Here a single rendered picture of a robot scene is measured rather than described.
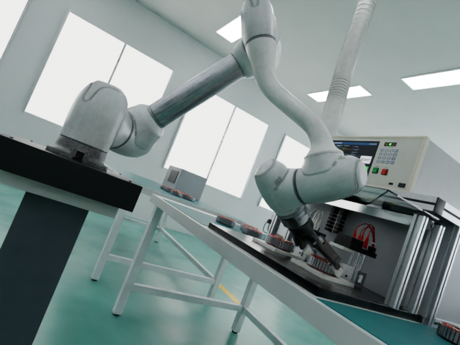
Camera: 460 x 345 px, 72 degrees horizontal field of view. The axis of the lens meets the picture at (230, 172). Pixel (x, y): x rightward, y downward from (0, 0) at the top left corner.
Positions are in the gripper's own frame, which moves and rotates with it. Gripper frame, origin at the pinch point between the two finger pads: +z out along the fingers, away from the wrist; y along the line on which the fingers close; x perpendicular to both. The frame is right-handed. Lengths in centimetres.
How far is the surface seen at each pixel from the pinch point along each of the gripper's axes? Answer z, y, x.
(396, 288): 6.3, 19.7, 6.0
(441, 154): -4, 11, 55
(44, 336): -10, -86, -98
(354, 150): -11.1, -15.9, 45.8
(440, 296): 22.1, 22.0, 17.7
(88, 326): 8, -99, -88
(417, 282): 13.8, 19.1, 14.6
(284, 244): -1.4, -19.2, -0.7
